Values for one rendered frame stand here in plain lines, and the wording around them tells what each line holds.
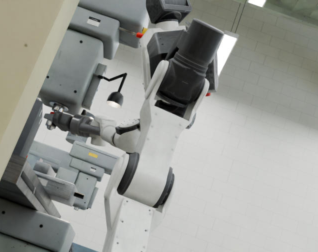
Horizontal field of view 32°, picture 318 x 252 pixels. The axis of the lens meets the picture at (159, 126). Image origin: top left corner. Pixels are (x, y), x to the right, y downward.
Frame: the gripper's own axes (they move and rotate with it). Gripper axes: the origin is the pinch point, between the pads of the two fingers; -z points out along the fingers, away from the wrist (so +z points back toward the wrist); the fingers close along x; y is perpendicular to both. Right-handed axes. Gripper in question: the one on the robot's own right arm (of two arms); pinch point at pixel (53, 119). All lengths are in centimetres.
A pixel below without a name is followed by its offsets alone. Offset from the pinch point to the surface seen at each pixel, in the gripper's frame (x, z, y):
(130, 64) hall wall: -585, -281, -310
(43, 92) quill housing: 10.4, -2.6, -7.2
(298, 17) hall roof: -553, -21, -421
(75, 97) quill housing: 6.5, 10.3, -9.3
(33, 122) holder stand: 59, 32, 21
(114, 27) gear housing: 7.0, 15.5, -44.4
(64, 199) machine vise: 2.9, 20.5, 31.8
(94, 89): -2.5, 12.0, -18.3
